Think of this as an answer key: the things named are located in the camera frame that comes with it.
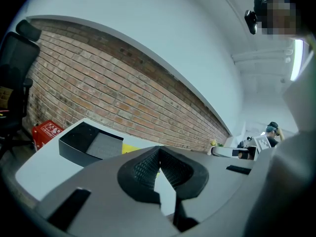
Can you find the black office chair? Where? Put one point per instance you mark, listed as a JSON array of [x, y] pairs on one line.
[[17, 58]]

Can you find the white vase with yellow flowers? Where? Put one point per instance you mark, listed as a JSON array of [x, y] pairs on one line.
[[213, 143]]

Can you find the yellow box tray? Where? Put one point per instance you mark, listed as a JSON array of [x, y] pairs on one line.
[[130, 148]]

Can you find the black box lid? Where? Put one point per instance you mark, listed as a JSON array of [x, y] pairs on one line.
[[81, 144]]

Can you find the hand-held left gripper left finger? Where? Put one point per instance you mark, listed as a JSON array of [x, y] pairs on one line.
[[103, 194]]

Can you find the black head-mounted camera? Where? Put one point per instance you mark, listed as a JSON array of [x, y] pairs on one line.
[[251, 21]]

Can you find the red fire equipment box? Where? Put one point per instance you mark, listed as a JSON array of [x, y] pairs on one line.
[[45, 132]]

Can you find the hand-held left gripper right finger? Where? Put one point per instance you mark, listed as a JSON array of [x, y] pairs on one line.
[[217, 189]]

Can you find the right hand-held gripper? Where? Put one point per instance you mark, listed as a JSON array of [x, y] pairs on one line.
[[261, 144]]

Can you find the white table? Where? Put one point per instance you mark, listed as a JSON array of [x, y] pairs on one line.
[[44, 167]]

